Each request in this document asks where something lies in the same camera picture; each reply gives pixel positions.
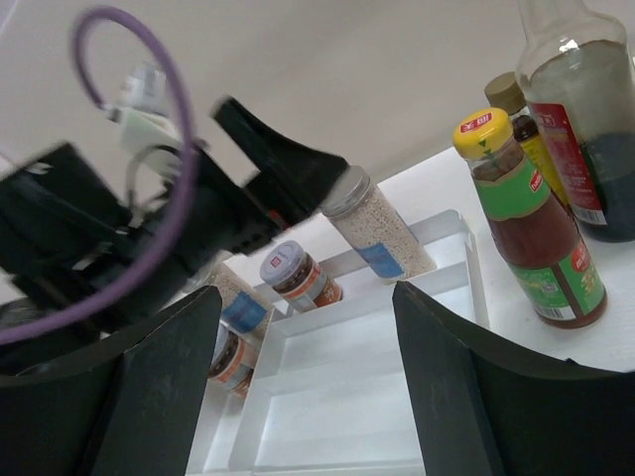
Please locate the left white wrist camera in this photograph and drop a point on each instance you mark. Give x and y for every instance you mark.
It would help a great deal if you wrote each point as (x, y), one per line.
(142, 111)

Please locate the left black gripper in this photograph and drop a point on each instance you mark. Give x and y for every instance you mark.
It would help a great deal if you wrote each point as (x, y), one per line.
(66, 236)

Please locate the white peppercorn jar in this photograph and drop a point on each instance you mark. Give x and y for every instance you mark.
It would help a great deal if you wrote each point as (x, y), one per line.
(374, 229)
(244, 310)

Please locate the small brown cap bottle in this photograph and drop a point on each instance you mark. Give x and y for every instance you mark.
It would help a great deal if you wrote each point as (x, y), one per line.
(504, 92)

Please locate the white divided organizer tray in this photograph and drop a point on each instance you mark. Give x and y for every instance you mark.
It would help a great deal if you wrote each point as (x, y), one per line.
(329, 394)

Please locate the yellow cap chili bottle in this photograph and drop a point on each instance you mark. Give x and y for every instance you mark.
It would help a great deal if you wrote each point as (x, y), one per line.
(532, 230)

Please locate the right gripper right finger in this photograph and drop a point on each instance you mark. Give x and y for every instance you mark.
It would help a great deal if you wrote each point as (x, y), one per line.
(484, 405)

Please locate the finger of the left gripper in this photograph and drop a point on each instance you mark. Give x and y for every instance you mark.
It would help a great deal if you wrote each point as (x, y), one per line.
(293, 179)

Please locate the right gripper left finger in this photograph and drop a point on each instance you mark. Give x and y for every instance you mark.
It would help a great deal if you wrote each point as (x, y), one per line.
(127, 404)

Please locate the tall dark soy bottle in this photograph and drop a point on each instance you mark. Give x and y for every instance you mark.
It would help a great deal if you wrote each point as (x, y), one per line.
(577, 74)

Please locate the orange label sauce jar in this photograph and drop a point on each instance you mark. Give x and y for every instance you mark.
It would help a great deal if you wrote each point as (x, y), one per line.
(298, 278)
(233, 363)

